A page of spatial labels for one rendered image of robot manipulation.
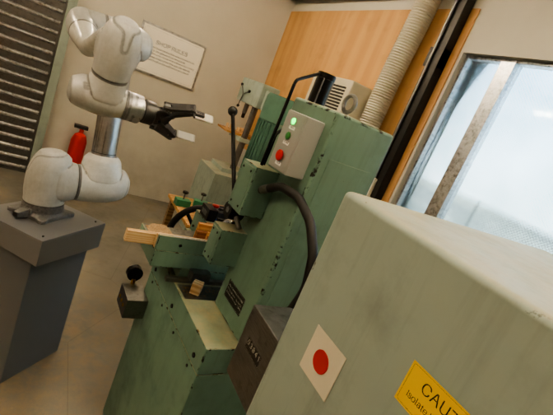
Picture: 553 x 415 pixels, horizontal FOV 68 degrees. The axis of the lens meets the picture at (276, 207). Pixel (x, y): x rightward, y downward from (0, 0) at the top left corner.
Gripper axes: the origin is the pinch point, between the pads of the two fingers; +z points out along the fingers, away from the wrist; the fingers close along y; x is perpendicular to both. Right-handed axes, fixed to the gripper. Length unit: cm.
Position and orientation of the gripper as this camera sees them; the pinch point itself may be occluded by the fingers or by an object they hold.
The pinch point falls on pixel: (200, 128)
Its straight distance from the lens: 144.4
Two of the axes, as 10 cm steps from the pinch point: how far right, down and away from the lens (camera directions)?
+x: -0.5, -9.3, 3.7
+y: 5.9, -3.2, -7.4
